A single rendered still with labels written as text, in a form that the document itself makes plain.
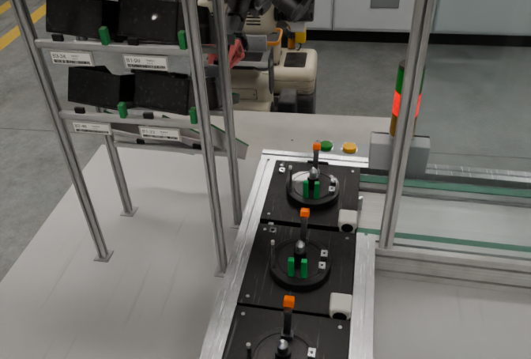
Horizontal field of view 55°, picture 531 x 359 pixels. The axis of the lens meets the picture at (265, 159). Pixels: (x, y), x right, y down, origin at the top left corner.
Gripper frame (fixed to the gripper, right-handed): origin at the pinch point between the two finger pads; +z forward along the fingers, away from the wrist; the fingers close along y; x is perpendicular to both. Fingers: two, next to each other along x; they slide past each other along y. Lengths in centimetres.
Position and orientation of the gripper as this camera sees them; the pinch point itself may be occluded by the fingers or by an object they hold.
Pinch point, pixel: (218, 67)
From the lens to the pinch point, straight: 129.8
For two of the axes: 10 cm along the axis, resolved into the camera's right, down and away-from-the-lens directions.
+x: 1.7, 4.1, 9.0
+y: 9.6, 1.5, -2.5
